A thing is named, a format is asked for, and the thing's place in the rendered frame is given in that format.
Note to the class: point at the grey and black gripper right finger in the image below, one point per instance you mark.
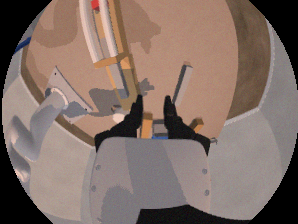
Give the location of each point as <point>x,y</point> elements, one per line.
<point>178,129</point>

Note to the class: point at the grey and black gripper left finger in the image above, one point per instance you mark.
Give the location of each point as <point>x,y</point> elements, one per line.
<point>126,127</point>

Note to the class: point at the orange flat bar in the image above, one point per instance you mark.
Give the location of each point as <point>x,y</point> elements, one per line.
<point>146,126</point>
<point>197,124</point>

